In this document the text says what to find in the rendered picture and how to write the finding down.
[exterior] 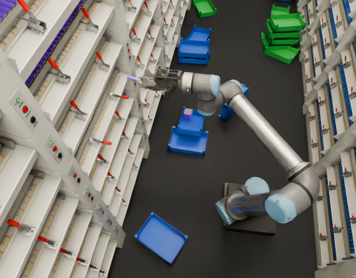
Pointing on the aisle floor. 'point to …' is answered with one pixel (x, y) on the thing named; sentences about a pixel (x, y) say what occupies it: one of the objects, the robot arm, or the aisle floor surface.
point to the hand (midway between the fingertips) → (140, 80)
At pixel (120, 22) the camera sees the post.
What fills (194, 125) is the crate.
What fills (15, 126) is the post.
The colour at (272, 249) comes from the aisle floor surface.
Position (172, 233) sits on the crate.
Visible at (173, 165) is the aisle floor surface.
